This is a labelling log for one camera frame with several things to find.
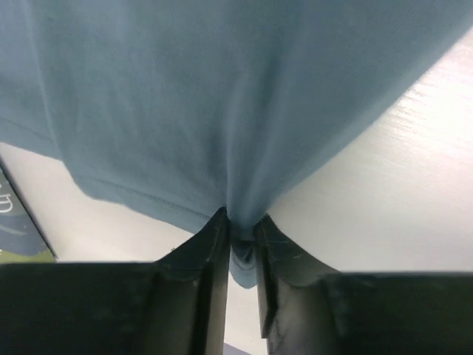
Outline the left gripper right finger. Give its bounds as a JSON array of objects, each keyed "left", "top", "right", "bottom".
[{"left": 253, "top": 217, "right": 472, "bottom": 354}]

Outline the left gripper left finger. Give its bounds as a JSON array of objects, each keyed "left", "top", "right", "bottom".
[{"left": 1, "top": 209, "right": 230, "bottom": 354}]

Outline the grey-blue t shirt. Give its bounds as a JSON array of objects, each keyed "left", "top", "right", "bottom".
[{"left": 1, "top": 1, "right": 472, "bottom": 288}]

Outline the folded printed blue t shirt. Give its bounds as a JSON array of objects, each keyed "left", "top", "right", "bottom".
[{"left": 1, "top": 166, "right": 56, "bottom": 264}]

